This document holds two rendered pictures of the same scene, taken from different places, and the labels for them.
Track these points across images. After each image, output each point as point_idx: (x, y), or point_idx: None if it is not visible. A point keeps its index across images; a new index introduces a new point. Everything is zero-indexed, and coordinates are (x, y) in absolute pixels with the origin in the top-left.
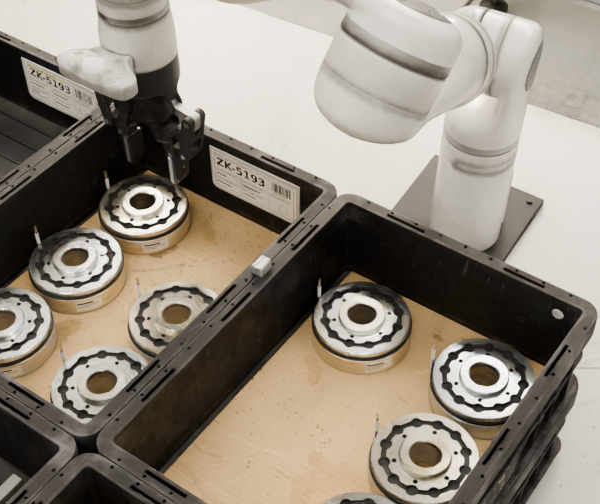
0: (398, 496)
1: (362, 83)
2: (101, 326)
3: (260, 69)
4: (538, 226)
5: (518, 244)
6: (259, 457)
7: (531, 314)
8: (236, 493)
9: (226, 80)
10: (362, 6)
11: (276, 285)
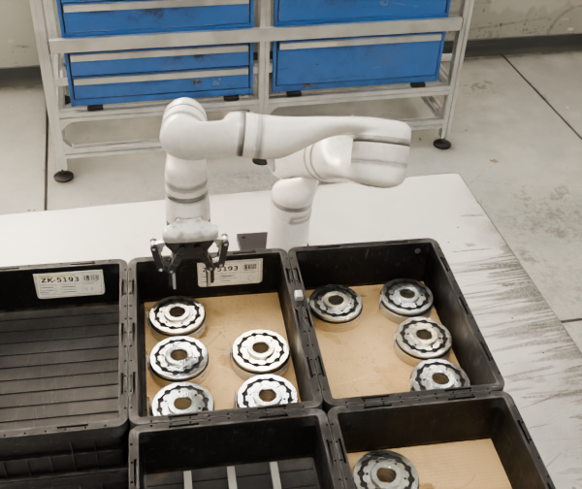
0: (433, 355)
1: (392, 159)
2: (219, 380)
3: (93, 239)
4: (311, 243)
5: None
6: (356, 384)
7: (404, 258)
8: None
9: (81, 252)
10: (375, 126)
11: None
